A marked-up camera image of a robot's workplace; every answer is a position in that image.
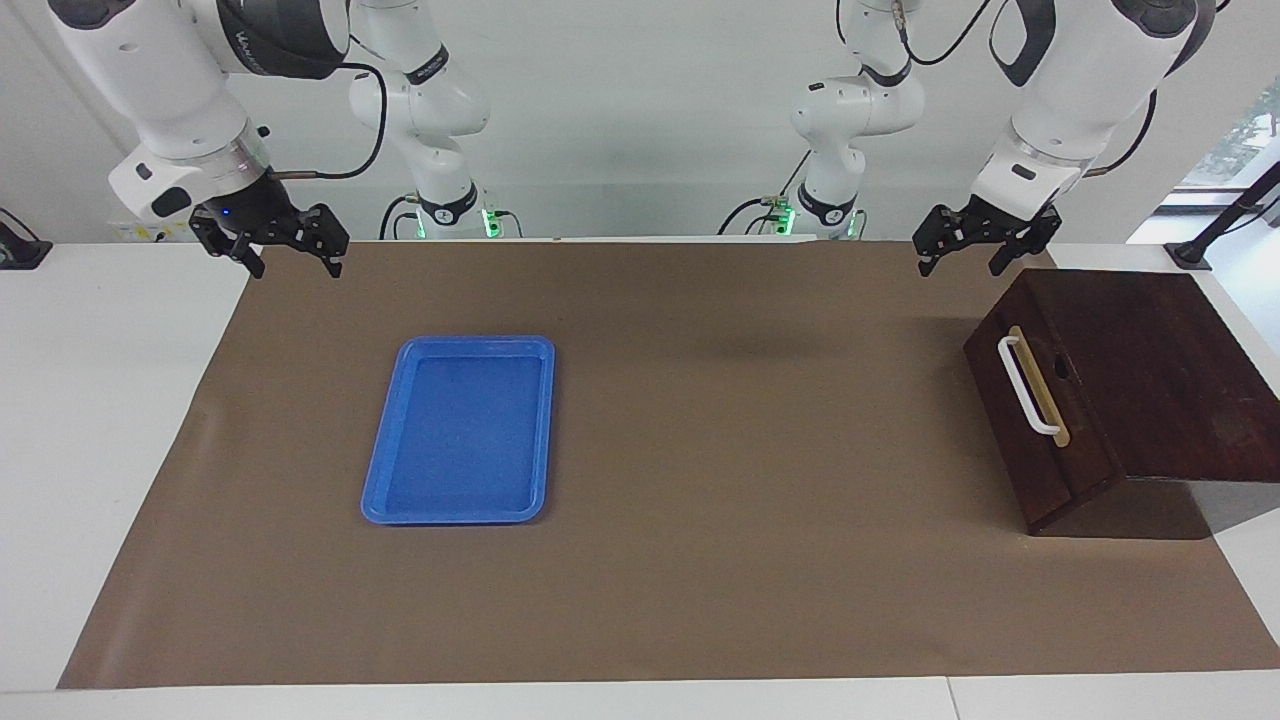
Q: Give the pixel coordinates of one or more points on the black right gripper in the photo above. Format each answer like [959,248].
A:
[258,212]

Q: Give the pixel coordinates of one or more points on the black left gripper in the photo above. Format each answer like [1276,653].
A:
[995,222]

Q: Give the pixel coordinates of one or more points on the dark wooden drawer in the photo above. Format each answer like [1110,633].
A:
[1065,475]

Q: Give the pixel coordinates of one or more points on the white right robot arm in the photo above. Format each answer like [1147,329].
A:
[170,90]

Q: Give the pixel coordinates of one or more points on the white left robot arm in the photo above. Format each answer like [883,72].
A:
[1080,80]

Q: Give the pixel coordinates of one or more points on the dark wooden drawer cabinet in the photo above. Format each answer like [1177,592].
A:
[1160,380]

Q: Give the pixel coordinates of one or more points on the window with green foliage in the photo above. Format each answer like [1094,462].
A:
[1240,140]

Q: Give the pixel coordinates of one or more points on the blue plastic tray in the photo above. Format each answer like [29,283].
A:
[465,440]

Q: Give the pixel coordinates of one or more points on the brown table mat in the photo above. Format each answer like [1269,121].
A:
[700,500]

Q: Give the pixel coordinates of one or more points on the white wall socket box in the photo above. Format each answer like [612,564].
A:
[150,234]

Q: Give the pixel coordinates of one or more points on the black table clamp mount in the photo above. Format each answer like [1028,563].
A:
[1215,232]
[20,252]

